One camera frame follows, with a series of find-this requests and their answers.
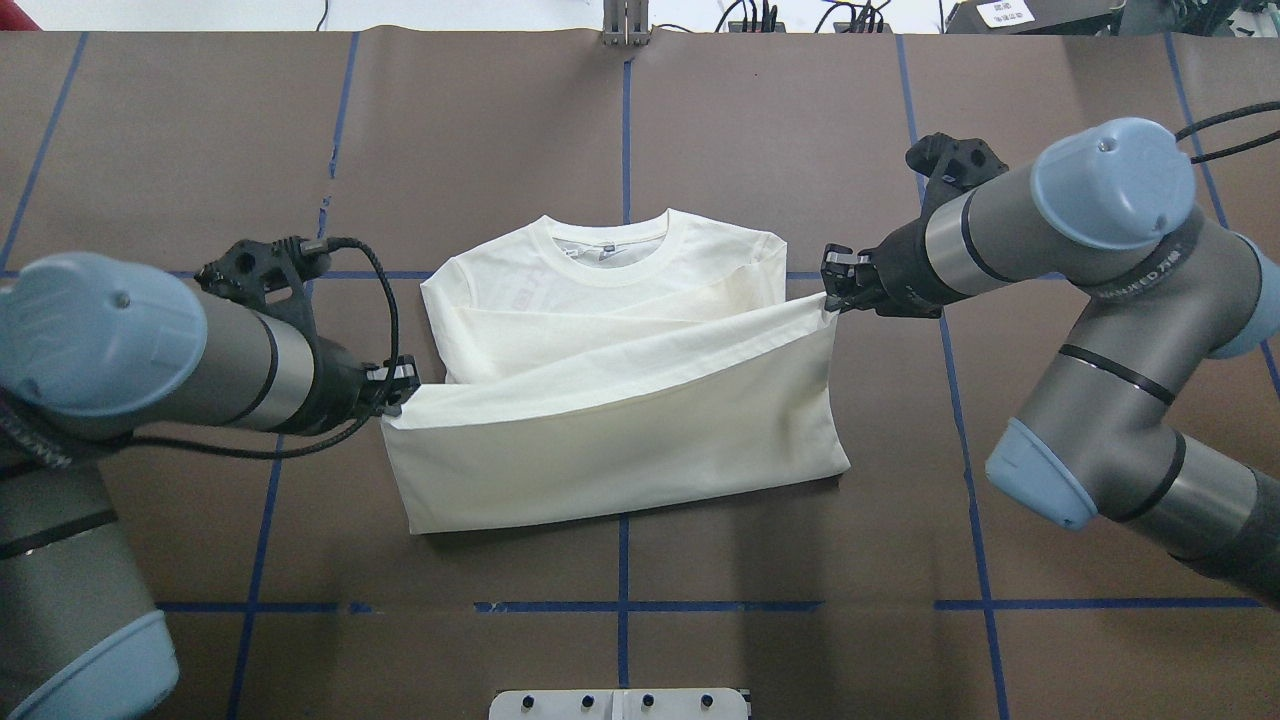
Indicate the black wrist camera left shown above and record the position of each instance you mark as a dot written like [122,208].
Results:
[269,278]

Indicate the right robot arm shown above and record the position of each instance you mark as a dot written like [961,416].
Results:
[1113,210]

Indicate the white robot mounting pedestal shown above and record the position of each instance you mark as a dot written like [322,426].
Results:
[642,703]

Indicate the black box on desk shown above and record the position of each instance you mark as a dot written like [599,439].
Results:
[1086,18]

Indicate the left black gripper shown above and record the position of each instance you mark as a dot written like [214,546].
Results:
[340,382]

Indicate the cream long-sleeve cat shirt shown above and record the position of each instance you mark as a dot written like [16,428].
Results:
[596,370]

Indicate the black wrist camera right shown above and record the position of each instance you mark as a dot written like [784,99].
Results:
[952,166]

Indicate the aluminium frame post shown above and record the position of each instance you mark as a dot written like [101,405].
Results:
[626,23]

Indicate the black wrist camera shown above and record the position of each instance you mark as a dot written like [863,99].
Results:
[269,278]
[952,166]

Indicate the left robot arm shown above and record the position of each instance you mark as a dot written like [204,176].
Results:
[101,356]

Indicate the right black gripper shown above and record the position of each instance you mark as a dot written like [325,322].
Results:
[900,268]

